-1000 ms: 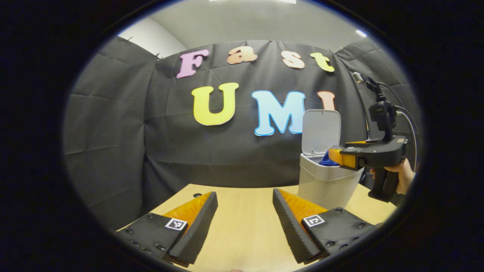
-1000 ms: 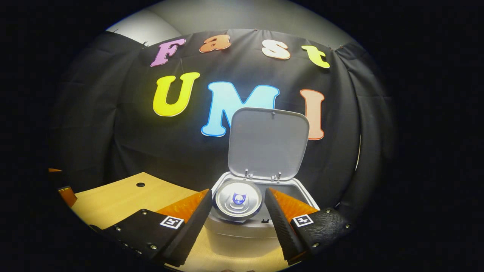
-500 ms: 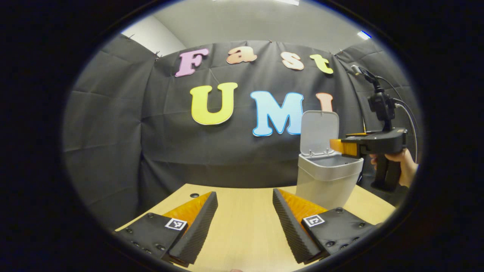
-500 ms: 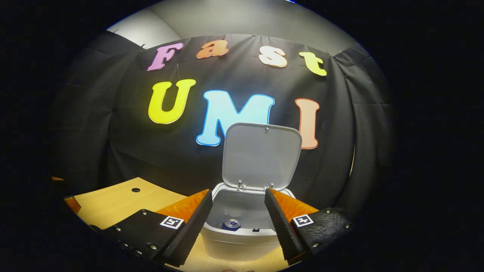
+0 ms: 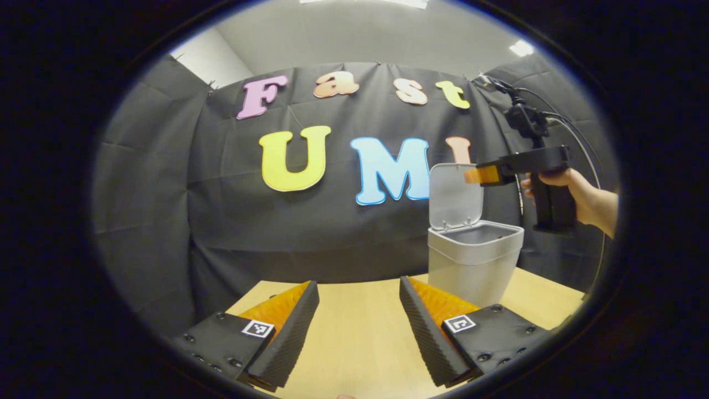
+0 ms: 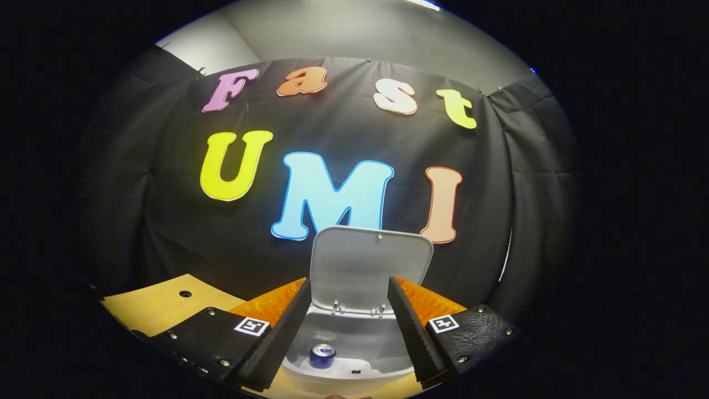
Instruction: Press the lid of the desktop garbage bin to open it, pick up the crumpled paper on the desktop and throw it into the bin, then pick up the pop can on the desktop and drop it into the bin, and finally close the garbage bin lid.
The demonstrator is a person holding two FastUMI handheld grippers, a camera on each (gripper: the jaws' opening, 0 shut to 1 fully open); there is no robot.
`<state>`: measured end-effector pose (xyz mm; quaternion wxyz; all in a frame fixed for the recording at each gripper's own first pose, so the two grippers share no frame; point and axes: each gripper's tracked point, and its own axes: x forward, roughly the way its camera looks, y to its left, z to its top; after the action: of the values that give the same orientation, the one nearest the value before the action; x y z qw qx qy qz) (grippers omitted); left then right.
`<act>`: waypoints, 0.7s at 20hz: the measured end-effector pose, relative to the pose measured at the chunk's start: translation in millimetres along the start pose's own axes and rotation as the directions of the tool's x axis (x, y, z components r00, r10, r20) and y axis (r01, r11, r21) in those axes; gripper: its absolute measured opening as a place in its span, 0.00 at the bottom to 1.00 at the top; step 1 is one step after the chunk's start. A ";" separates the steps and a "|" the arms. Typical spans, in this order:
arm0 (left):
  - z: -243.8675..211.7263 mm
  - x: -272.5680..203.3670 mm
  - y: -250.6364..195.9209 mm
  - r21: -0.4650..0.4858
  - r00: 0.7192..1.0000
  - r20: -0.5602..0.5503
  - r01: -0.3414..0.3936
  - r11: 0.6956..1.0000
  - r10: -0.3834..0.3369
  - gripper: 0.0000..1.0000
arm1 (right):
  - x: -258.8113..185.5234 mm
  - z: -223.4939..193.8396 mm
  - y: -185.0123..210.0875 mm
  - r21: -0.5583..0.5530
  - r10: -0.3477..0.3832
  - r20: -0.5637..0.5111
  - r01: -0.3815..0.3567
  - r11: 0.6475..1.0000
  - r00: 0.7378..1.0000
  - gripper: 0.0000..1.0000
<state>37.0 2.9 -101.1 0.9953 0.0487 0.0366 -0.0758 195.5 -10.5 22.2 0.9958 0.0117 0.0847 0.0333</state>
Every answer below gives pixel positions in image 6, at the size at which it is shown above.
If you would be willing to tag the blue pop can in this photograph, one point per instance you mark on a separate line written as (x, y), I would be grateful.
(322, 357)

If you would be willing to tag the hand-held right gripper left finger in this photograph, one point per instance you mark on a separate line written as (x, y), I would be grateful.
(279, 338)

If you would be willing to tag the white desktop garbage bin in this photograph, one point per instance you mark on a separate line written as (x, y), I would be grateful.
(360, 266)

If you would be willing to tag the large ceiling light panel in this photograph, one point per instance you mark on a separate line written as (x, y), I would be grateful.
(424, 4)

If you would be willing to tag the black backdrop cloth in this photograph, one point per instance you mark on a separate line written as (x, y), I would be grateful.
(487, 221)

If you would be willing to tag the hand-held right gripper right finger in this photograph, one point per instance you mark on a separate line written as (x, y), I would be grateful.
(412, 332)

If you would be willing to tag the wooden desktop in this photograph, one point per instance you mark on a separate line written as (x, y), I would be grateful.
(160, 302)

